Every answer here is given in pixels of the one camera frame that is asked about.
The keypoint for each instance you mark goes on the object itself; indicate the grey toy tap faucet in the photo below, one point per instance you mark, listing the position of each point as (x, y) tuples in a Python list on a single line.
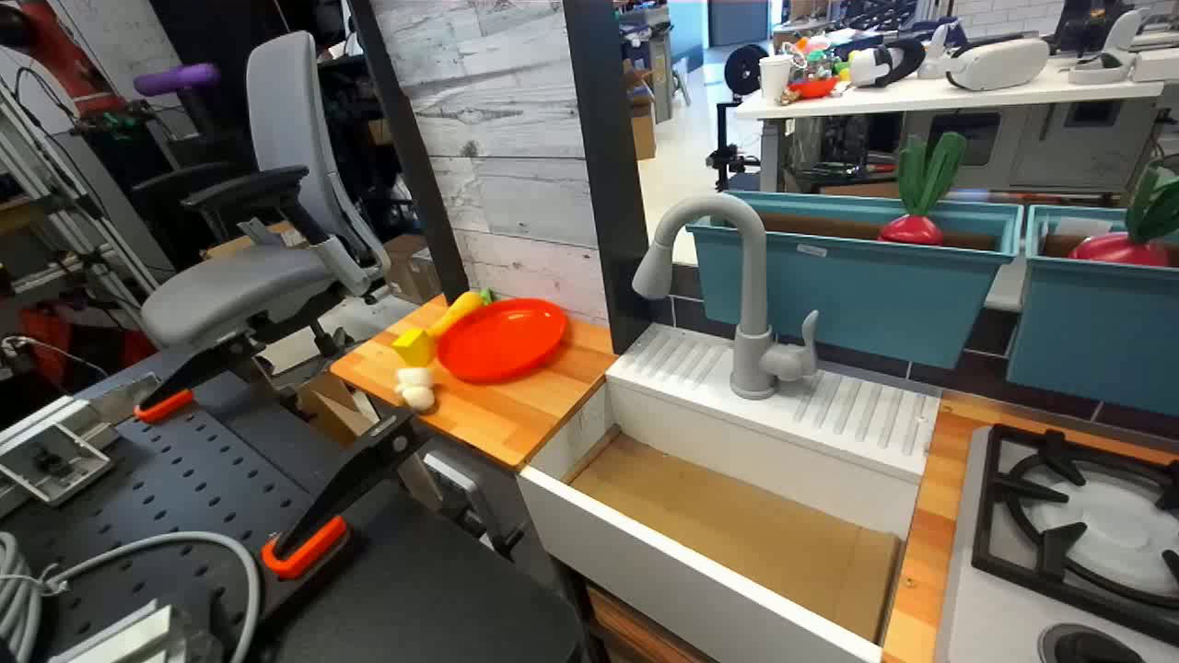
[(761, 361)]

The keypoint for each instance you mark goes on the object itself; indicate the orange plastic plate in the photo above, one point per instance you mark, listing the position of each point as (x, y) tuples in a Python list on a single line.
[(504, 340)]

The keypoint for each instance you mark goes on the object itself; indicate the wooden counter board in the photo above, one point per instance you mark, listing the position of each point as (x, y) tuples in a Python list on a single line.
[(504, 423)]

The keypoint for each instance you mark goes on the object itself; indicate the yellow toy corn cob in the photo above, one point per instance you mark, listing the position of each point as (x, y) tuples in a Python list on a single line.
[(459, 310)]

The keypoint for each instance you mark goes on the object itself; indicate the yellow toy block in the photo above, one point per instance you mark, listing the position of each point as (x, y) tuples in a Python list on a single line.
[(413, 348)]

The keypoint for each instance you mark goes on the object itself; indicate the white toy sink basin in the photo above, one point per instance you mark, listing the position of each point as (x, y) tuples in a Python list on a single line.
[(755, 533)]

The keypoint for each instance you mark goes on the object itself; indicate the grey office chair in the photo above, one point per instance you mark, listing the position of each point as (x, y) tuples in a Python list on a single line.
[(305, 240)]

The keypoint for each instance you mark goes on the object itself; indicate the near black orange clamp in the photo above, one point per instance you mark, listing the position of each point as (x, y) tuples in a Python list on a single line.
[(323, 523)]

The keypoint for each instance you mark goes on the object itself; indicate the black orange clamp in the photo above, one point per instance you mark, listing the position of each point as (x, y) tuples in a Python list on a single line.
[(179, 388), (323, 523)]

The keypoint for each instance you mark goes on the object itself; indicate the left teal planter box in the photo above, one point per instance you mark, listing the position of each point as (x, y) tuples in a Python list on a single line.
[(894, 299)]

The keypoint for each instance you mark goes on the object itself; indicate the teal planter box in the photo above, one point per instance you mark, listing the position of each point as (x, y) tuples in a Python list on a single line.
[(894, 299), (1094, 328)]

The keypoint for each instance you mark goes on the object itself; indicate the far black orange clamp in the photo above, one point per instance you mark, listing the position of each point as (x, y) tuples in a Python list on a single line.
[(179, 388)]

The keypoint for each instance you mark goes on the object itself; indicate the left toy radish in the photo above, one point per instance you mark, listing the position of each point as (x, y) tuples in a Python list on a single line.
[(921, 177)]

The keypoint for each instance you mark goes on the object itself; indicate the toy radish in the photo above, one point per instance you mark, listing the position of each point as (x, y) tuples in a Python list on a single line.
[(1147, 221), (921, 177)]

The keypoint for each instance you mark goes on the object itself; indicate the black perforated work table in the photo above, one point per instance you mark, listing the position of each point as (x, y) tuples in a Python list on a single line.
[(179, 521)]

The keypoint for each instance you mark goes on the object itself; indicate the right teal planter box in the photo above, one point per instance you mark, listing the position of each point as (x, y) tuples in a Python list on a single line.
[(1094, 328)]

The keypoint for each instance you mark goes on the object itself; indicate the toy gas stove top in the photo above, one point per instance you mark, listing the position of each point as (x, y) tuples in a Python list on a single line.
[(1064, 555)]

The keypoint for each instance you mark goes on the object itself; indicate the right toy radish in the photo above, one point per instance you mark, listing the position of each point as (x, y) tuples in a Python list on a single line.
[(1147, 221)]

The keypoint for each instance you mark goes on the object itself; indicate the white background table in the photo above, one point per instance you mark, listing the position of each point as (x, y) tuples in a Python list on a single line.
[(1051, 133)]

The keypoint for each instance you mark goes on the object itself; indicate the black vertical post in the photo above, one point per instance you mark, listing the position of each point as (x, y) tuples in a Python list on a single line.
[(608, 162)]

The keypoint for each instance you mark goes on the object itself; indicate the small grey mount plate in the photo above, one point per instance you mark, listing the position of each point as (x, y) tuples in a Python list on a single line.
[(54, 464)]

